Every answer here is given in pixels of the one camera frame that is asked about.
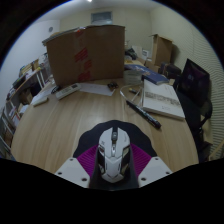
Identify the wooden side desk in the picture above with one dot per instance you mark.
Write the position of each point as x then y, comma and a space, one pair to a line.
23, 81

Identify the white open book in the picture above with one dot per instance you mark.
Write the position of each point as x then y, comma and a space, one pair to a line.
161, 100

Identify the large brown cardboard box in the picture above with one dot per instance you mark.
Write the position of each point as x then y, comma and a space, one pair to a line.
86, 55

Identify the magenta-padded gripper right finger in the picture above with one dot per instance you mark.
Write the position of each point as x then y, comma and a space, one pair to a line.
155, 170

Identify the tall open cardboard box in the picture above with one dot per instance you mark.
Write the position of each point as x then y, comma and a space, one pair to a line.
162, 50

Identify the grey door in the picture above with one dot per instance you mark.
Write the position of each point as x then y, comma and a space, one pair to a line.
101, 17

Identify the white paper sheet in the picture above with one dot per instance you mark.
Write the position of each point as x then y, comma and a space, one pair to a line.
96, 89

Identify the blue book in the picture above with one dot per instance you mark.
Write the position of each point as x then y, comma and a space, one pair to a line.
150, 75

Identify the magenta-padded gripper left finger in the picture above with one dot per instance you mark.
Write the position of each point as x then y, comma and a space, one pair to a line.
71, 171

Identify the black mouse pad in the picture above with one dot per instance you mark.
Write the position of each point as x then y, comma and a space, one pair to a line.
136, 133

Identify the black marker pen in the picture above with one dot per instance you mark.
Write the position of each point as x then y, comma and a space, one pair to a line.
143, 114

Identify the shelf unit with books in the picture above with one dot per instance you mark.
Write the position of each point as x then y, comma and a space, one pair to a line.
6, 133

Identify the dark flat monitor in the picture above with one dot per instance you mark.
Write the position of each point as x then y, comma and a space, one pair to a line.
195, 81

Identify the white gaming computer mouse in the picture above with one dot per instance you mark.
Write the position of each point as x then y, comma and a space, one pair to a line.
113, 155

